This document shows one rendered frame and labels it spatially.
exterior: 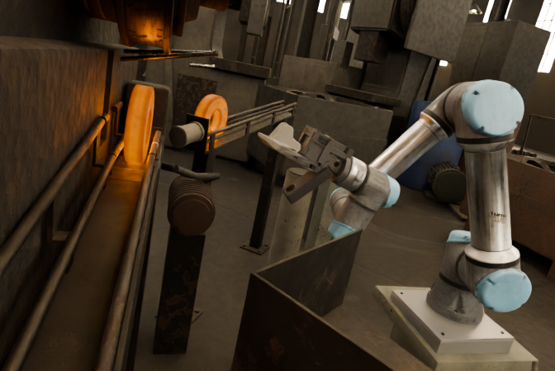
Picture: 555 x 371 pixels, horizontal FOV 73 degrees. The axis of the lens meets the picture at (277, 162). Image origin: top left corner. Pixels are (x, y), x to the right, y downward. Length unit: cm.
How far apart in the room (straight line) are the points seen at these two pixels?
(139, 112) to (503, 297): 88
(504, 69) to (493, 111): 455
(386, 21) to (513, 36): 180
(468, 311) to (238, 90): 265
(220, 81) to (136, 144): 269
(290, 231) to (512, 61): 442
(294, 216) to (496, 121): 86
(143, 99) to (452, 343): 92
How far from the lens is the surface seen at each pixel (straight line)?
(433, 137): 104
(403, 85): 454
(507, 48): 547
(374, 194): 89
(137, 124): 72
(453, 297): 119
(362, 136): 326
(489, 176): 96
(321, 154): 81
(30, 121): 39
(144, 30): 64
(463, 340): 114
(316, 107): 291
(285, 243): 156
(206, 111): 112
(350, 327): 52
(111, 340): 35
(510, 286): 104
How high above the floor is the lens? 89
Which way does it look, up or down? 14 degrees down
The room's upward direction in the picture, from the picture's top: 12 degrees clockwise
